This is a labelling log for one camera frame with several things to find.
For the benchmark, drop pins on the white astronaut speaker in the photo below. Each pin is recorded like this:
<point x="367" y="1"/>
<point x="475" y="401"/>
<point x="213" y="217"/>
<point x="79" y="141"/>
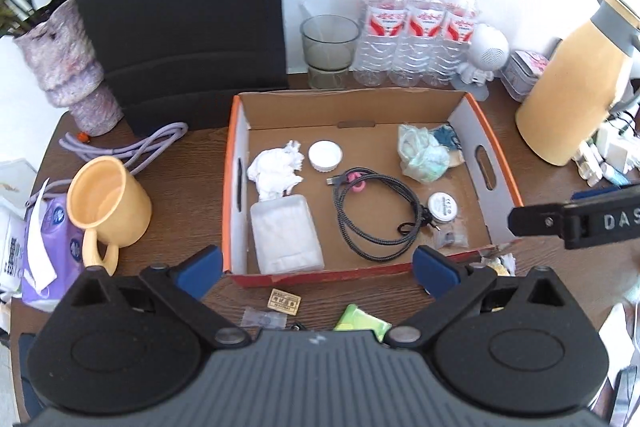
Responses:
<point x="487" y="52"/>

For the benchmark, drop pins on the white ribbed jar lid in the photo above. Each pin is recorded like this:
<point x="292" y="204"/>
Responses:
<point x="325" y="156"/>

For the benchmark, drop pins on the small denim pouch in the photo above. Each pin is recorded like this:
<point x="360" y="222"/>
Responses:
<point x="446" y="137"/>

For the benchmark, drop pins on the green tissue packet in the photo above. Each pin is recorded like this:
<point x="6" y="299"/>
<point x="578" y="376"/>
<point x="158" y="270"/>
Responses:
<point x="357" y="322"/>

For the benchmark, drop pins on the purple textured vase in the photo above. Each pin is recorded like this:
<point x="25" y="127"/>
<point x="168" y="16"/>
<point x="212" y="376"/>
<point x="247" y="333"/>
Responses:
<point x="75" y="72"/>

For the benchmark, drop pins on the white detergent bottle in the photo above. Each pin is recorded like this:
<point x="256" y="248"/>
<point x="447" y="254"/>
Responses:
<point x="10" y="247"/>

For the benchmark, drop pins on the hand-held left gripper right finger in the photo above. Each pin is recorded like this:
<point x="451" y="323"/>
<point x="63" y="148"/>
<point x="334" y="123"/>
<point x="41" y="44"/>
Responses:
<point x="434" y="271"/>

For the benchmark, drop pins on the small clear bag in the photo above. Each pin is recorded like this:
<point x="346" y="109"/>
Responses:
<point x="262" y="319"/>
<point x="450" y="238"/>

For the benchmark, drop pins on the white tissue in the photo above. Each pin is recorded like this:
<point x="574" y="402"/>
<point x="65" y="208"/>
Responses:
<point x="272" y="169"/>

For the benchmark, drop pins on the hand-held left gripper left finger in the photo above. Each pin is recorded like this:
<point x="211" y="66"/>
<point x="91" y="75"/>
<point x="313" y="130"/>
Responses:
<point x="200" y="268"/>

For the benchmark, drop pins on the yellow thermos jug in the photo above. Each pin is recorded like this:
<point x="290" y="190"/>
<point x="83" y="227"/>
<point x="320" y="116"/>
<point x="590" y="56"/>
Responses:
<point x="570" y="97"/>

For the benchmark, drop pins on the red cardboard box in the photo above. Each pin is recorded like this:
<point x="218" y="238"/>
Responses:
<point x="380" y="142"/>

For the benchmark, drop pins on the yellow ceramic mug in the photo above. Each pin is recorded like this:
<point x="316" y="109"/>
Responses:
<point x="115" y="207"/>

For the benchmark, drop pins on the purple tissue pack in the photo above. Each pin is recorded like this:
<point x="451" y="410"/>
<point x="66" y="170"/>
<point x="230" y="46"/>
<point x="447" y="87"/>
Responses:
<point x="50" y="257"/>

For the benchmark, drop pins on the white power strip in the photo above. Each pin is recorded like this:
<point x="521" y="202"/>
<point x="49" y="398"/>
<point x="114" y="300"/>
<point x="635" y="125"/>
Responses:
<point x="610" y="147"/>

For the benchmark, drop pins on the translucent cotton swab box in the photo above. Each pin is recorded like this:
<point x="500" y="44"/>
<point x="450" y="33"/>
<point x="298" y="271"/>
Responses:
<point x="285" y="237"/>

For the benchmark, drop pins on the small patterned case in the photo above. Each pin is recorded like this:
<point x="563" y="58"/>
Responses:
<point x="522" y="72"/>

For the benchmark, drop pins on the clear plastic bag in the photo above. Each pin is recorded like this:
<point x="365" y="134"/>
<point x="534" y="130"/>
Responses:
<point x="425" y="157"/>

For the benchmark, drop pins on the clear glass cup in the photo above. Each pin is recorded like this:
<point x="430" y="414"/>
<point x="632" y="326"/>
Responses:
<point x="330" y="47"/>

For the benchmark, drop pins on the red label water bottle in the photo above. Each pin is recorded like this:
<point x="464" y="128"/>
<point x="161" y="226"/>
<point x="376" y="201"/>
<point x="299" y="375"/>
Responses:
<point x="457" y="42"/>
<point x="377" y="32"/>
<point x="420" y="37"/>

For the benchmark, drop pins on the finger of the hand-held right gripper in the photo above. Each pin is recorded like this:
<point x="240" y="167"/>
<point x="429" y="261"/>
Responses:
<point x="535" y="219"/>
<point x="607" y="192"/>

